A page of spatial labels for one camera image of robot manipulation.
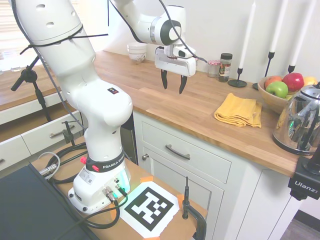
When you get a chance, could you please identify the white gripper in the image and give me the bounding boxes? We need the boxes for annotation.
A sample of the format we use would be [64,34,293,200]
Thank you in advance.
[154,51,197,95]

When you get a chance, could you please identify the yellow cloth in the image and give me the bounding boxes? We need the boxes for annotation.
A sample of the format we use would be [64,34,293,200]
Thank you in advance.
[214,93,263,129]

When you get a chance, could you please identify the glass jar red checked lid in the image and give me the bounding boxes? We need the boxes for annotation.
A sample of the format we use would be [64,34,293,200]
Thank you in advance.
[207,59,221,78]

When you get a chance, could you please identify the stack of white bowls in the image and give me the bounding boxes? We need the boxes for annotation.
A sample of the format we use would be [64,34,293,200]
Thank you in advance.
[126,41,148,63]

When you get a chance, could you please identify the spice jar with black lid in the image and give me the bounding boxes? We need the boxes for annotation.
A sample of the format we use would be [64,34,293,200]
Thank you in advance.
[217,52,233,83]

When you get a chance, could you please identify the white taper candle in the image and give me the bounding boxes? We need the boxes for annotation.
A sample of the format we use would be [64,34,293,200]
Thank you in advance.
[270,0,288,53]
[289,0,318,67]
[238,0,257,70]

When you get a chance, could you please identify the wooden fruit bowl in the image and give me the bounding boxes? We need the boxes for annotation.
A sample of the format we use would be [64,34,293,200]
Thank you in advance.
[257,76,296,115]

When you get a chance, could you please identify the orange fruit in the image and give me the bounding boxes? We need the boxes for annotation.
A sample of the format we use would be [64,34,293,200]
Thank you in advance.
[264,75,283,88]

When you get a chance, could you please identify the green apple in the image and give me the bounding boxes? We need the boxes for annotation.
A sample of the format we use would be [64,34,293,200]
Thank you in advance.
[265,81,289,99]

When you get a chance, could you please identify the white kitchen cabinet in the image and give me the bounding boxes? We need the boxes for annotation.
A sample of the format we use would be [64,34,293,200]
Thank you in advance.
[132,109,308,240]

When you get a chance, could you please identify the small black clamp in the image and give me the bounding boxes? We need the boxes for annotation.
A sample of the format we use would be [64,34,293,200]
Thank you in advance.
[61,120,76,147]

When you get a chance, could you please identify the large black bar clamp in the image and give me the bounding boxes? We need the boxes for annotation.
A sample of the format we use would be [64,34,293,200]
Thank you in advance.
[181,176,208,240]

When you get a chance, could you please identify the red apple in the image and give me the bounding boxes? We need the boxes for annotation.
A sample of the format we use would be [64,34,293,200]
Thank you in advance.
[282,72,305,93]

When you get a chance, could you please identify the black white fiducial marker sheet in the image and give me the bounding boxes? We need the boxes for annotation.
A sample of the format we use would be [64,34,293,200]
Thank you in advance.
[119,181,180,237]

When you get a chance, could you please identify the shiny steel electric kettle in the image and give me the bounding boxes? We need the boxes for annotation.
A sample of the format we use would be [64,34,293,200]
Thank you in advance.
[272,83,320,154]

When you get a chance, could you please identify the yellow lemon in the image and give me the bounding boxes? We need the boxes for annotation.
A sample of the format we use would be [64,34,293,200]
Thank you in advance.
[302,76,318,87]

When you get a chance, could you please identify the black boom stand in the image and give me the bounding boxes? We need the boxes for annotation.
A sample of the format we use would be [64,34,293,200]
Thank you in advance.
[10,55,53,123]

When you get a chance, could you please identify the white side cabinet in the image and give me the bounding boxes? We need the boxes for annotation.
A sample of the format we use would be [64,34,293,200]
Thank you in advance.
[0,89,87,173]

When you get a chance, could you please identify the white window blinds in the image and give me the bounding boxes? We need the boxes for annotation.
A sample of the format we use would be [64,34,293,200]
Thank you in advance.
[0,0,33,55]

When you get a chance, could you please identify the black controller box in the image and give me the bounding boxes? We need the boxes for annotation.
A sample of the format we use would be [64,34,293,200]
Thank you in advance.
[0,162,101,240]

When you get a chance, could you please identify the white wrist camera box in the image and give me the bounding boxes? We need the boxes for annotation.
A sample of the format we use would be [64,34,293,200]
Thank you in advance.
[173,46,196,60]

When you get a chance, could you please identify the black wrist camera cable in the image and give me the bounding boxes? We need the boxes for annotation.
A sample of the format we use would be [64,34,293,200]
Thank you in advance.
[109,0,209,63]

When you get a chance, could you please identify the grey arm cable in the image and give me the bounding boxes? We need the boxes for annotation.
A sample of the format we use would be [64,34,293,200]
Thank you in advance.
[11,0,86,132]

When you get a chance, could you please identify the metal side drawer handle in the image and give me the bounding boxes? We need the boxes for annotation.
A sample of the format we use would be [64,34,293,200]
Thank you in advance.
[49,124,76,139]

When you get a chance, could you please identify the thick black base cable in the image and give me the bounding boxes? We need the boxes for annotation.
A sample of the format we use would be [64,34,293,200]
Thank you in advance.
[48,143,89,185]

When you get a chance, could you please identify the grey connector cable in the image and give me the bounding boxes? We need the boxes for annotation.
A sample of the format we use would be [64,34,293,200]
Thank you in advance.
[37,152,61,177]

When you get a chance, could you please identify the thin black base cable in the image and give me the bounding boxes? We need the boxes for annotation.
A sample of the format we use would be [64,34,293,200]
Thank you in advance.
[74,192,130,230]

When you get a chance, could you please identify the black Ulanzi clamp mount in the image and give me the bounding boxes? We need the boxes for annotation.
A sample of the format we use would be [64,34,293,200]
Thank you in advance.
[287,154,320,201]

